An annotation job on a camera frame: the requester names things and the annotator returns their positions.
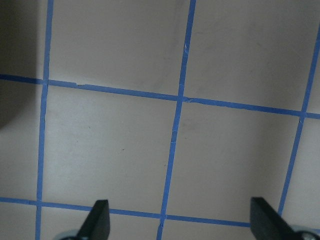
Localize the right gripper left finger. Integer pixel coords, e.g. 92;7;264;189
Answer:
76;199;111;240

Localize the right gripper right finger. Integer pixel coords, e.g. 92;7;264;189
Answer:
249;197;297;240

